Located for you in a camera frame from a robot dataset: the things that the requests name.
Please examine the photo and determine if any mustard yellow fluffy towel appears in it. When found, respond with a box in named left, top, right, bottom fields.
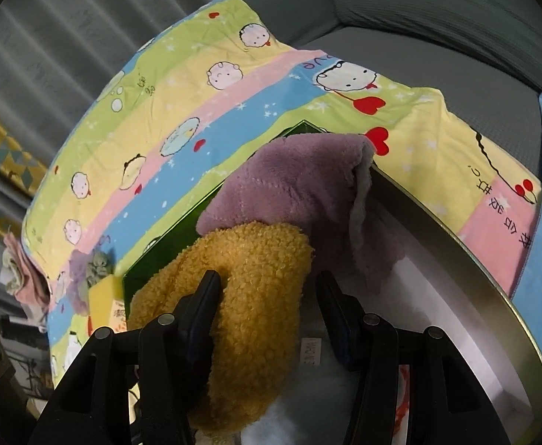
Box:
left=127, top=222, right=315, bottom=434

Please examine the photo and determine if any grey curtain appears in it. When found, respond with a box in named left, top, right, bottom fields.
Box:
left=0, top=0, right=309, bottom=311

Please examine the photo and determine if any striped cartoon printed blanket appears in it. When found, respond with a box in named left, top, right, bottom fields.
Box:
left=21, top=0, right=542, bottom=381

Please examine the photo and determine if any green box with white interior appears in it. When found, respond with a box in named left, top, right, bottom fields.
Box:
left=123, top=119, right=542, bottom=445

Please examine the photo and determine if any yellow patterned curtain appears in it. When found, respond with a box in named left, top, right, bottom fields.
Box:
left=0, top=93, right=49, bottom=223

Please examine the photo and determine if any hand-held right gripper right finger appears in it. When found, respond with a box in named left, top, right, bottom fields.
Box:
left=316, top=270, right=515, bottom=445

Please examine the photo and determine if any red printed white cloth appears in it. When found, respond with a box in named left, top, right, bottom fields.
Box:
left=394, top=365, right=414, bottom=445

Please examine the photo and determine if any grey sofa cushion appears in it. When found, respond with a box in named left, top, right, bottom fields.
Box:
left=333, top=0, right=542, bottom=93

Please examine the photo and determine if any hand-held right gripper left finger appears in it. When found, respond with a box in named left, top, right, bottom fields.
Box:
left=30, top=270, right=223, bottom=445

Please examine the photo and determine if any pink and white crumpled cloth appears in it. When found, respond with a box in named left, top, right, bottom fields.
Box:
left=0, top=232, right=52, bottom=330

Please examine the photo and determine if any purple fluffy towel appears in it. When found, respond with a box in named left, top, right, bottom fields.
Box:
left=196, top=133, right=406, bottom=290

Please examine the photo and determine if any grey sofa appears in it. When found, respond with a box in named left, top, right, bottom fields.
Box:
left=234, top=0, right=542, bottom=177

